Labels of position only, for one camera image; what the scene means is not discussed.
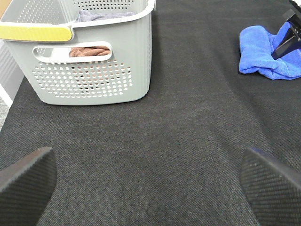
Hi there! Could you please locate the blue microfiber towel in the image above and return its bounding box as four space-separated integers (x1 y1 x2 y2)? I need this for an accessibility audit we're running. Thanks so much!
239 22 301 80

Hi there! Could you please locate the yellow basket handle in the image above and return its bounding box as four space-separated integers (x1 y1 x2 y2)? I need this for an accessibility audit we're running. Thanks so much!
0 25 72 42

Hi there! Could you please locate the grey perforated plastic basket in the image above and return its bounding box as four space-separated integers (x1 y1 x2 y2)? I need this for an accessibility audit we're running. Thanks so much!
0 0 156 105

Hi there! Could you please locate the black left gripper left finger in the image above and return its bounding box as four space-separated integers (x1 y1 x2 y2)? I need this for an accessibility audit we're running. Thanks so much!
0 147 57 226

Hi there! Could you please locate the brown towel in basket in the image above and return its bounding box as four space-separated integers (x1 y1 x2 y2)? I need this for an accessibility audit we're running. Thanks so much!
69 46 111 57

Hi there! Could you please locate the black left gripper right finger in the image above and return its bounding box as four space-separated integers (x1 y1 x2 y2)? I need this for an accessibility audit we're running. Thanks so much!
239 148 301 226

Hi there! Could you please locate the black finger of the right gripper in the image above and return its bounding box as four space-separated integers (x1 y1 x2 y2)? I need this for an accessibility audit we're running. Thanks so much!
271 9 301 60

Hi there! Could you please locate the grey towel in basket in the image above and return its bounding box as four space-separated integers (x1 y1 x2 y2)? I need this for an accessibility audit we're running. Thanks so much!
76 10 135 23

